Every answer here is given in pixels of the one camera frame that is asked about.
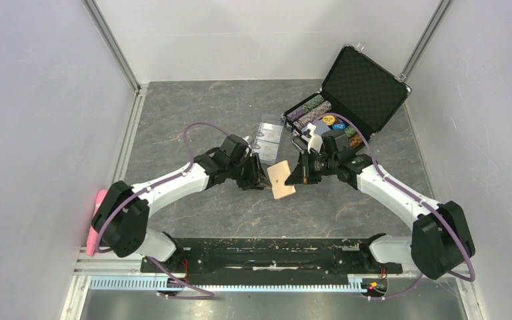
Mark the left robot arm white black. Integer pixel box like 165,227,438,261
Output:
91,135,270,272

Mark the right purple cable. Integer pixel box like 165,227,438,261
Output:
313,112,477,301

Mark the purple green poker chip row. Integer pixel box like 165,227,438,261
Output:
286,95,325,122

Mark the white toothed cable rail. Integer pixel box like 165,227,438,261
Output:
89,276,367,293

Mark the pink cylindrical object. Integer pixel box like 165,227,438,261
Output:
85,189,109,257

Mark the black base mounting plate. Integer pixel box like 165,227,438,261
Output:
162,237,403,285

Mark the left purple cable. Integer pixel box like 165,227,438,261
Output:
92,121,235,301

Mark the clear sleeve with credit cards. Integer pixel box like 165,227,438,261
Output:
252,114,284,165

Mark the blue playing card deck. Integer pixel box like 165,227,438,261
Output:
302,120,331,138

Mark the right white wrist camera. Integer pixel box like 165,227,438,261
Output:
303,123,323,153

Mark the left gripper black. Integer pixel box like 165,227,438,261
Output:
227,153,271,191

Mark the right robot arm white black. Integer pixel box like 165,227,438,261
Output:
285,129,475,281

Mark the yellow dealer button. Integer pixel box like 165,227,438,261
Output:
322,115,337,125

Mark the pink brown poker chip row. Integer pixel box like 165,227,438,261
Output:
293,101,332,129

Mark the purple cable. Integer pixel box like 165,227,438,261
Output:
313,112,477,301
92,121,235,301

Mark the black poker chip case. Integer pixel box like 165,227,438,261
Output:
281,45,411,150

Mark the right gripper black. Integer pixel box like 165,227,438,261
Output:
286,149,338,185

